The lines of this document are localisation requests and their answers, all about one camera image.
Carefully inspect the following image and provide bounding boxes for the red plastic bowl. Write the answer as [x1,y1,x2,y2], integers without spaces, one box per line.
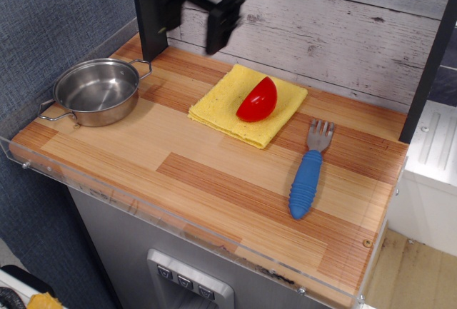
[236,76,278,122]

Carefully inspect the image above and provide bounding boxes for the small stainless steel pot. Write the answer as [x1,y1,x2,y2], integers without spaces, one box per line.
[38,59,152,127]

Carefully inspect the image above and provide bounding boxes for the clear acrylic edge guard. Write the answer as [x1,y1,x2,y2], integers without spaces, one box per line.
[2,129,406,308]

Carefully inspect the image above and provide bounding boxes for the grey toy fridge cabinet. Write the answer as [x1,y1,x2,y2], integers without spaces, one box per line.
[70,189,325,308]

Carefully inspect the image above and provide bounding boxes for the silver dispenser button panel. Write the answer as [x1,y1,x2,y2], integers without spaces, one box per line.
[147,248,235,308]

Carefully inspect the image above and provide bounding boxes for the white ridged appliance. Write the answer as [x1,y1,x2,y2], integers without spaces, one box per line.
[386,101,456,255]

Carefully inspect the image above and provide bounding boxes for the yellow object bottom left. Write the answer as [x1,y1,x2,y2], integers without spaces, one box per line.
[26,293,64,309]

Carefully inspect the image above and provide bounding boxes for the black left vertical post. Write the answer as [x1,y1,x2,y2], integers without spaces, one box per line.
[134,0,168,61]

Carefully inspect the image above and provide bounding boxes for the black vertical post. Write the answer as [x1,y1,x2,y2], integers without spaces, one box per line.
[398,0,456,143]
[134,0,168,61]

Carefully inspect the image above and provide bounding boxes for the blue handled metal fork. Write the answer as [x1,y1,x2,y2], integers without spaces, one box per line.
[288,119,334,220]

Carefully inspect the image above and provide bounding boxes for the black right vertical post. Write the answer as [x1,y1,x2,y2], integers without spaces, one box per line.
[398,0,456,143]

